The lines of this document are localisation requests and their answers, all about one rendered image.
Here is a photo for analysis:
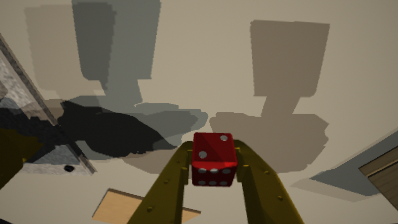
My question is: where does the tan flat mat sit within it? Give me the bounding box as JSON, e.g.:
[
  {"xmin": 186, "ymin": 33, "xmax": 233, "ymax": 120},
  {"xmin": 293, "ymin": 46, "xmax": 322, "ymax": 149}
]
[{"xmin": 92, "ymin": 188, "xmax": 201, "ymax": 224}]

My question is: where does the red die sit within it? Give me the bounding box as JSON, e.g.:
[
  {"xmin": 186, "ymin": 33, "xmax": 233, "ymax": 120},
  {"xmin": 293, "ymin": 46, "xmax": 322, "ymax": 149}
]
[{"xmin": 191, "ymin": 132, "xmax": 238, "ymax": 187}]

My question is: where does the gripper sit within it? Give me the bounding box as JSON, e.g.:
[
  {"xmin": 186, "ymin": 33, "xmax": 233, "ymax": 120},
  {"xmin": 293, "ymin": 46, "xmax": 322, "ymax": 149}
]
[{"xmin": 127, "ymin": 139, "xmax": 304, "ymax": 224}]

